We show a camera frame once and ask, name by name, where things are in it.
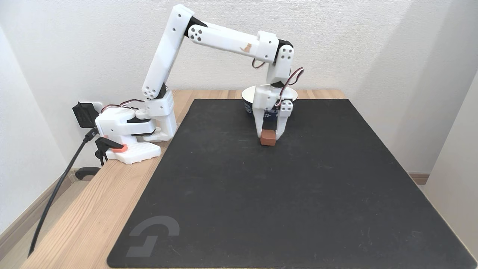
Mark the navy paper bowl white inside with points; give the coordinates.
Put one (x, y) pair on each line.
(247, 104)

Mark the brown cube toy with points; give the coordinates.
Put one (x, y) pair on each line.
(268, 138)

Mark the black power adapter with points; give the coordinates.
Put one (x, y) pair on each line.
(84, 114)

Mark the black desk mat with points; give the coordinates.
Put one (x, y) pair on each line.
(283, 194)

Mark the black clamp orange pad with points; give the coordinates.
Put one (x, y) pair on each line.
(107, 145)

